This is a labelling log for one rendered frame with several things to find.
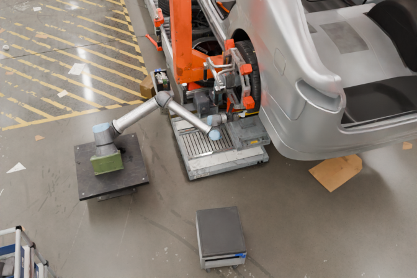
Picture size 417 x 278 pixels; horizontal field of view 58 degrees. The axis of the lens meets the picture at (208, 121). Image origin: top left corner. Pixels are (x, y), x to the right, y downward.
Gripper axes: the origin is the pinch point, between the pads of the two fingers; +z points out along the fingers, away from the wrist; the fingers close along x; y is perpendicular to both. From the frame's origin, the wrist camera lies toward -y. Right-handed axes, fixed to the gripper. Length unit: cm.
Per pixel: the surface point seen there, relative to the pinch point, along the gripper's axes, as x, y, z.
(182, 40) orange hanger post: -16, -75, -42
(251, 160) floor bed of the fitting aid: -27, 52, 5
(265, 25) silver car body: 70, -62, 3
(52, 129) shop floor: -107, -17, -185
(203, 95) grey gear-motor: -54, -21, -25
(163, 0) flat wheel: -177, -156, -25
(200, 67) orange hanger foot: -43, -49, -25
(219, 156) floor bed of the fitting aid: -37, 42, -24
